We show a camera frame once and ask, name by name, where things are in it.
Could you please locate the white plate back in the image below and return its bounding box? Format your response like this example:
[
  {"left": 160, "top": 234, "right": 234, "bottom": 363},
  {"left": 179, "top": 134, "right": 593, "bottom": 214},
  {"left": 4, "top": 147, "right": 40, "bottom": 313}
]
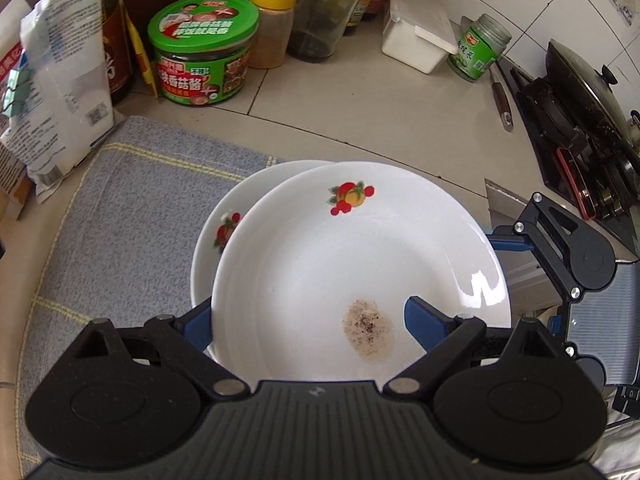
[{"left": 212, "top": 162, "right": 511, "bottom": 386}]

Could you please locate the green lid sauce jar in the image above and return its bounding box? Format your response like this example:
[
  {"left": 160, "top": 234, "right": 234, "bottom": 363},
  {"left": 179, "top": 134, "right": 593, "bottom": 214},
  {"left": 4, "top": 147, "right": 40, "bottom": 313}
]
[{"left": 148, "top": 0, "right": 259, "bottom": 106}]

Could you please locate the red white food packet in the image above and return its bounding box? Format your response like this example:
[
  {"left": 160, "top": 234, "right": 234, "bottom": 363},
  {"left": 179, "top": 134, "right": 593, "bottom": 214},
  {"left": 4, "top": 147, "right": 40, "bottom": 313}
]
[{"left": 0, "top": 0, "right": 32, "bottom": 220}]

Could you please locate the grey teal kitchen towel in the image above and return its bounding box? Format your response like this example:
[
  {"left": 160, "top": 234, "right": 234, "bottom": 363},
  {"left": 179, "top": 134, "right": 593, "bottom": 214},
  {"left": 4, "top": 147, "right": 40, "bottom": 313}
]
[{"left": 15, "top": 116, "right": 277, "bottom": 474}]

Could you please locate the white seasoning box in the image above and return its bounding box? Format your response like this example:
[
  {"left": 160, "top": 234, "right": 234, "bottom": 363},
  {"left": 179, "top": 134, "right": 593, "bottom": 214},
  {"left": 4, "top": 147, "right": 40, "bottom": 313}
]
[{"left": 382, "top": 0, "right": 459, "bottom": 75}]

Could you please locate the white jacket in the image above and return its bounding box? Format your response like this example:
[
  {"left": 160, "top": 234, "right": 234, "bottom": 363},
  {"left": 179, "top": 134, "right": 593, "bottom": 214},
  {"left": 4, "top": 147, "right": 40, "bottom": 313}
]
[{"left": 593, "top": 420, "right": 640, "bottom": 480}]

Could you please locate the small green label jar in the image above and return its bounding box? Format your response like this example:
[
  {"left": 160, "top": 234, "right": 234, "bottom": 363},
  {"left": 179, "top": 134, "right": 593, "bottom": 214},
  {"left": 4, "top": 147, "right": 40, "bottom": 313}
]
[{"left": 447, "top": 13, "right": 512, "bottom": 82}]

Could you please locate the white plastic bag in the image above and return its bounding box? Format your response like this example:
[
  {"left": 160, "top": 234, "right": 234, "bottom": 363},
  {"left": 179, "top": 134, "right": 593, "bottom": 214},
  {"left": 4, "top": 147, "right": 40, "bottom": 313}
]
[{"left": 1, "top": 0, "right": 115, "bottom": 200}]

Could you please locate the black wok with lid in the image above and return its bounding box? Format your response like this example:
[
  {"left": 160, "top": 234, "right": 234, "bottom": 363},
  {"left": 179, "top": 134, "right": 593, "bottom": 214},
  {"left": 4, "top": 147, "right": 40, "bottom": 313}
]
[{"left": 546, "top": 39, "right": 639, "bottom": 160}]

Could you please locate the clear glass bottle red cap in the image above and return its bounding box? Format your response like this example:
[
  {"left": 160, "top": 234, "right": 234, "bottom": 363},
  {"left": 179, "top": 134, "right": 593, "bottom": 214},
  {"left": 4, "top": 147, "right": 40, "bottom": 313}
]
[{"left": 288, "top": 0, "right": 358, "bottom": 63}]

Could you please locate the gas stove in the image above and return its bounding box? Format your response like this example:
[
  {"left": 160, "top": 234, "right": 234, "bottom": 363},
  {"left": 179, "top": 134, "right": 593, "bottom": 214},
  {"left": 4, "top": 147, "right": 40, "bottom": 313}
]
[{"left": 498, "top": 58, "right": 639, "bottom": 254}]

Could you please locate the yellow lid spice jar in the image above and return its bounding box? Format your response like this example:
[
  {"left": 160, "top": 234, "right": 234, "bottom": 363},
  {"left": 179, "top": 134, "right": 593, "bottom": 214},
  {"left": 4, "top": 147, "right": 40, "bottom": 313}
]
[{"left": 250, "top": 0, "right": 296, "bottom": 70}]

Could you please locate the large white plate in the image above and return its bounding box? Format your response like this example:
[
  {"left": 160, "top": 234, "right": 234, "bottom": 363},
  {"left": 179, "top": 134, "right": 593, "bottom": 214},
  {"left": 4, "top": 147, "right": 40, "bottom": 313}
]
[{"left": 190, "top": 160, "right": 329, "bottom": 307}]

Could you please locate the dark soy sauce bottle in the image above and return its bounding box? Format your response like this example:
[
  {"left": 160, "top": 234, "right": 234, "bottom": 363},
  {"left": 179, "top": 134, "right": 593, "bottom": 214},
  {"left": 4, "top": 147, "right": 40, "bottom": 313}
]
[{"left": 102, "top": 0, "right": 134, "bottom": 104}]

